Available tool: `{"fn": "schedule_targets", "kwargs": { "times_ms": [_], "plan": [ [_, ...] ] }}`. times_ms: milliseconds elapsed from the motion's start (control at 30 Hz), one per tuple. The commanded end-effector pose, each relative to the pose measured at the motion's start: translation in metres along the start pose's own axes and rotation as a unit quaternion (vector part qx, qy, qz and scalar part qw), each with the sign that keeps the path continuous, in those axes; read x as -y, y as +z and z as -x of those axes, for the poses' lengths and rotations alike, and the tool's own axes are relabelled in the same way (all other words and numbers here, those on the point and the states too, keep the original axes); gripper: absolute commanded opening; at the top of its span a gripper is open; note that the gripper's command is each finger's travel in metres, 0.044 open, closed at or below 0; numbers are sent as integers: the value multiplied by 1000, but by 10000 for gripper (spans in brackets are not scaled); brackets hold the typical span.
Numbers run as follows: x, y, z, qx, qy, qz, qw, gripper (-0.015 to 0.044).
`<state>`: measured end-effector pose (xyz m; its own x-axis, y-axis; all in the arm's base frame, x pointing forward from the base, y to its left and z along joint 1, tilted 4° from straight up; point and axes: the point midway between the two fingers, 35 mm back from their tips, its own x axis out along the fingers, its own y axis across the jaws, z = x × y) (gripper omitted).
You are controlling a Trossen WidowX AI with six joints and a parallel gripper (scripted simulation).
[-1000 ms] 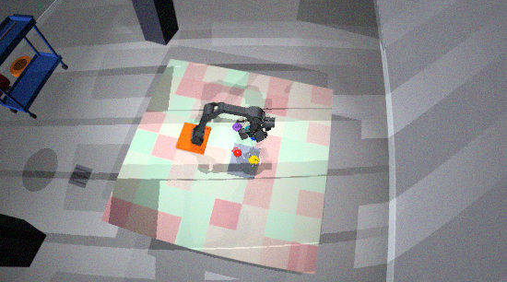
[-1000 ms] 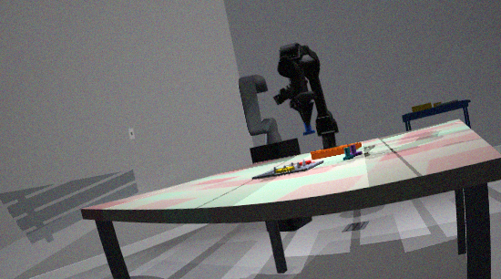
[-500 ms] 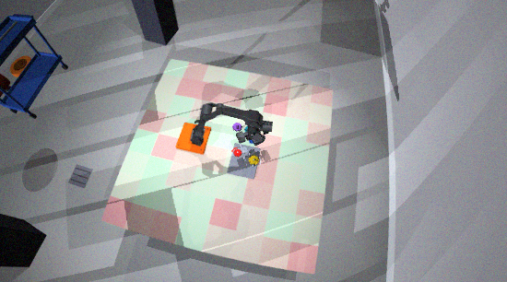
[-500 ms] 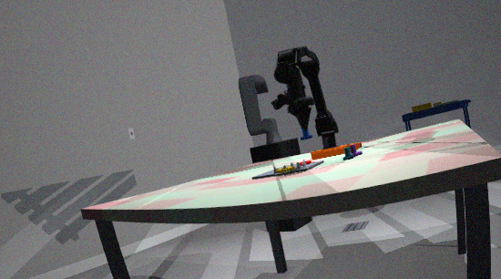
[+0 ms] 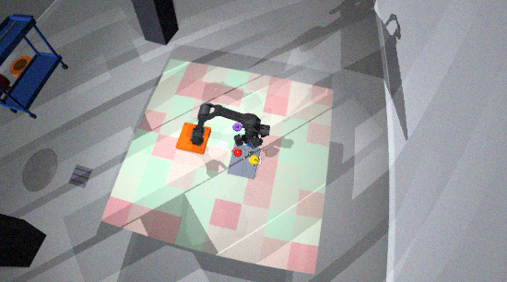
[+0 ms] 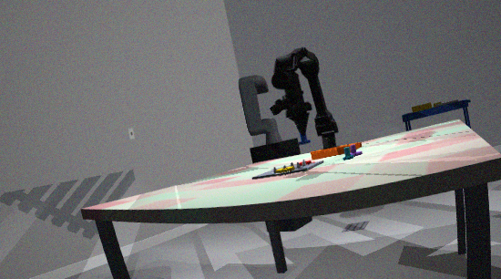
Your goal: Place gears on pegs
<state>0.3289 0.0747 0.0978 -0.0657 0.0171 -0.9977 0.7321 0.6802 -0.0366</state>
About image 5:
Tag yellow gear with black stripe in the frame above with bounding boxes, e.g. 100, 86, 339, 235
249, 155, 259, 165

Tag red gear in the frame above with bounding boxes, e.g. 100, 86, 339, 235
233, 149, 242, 157

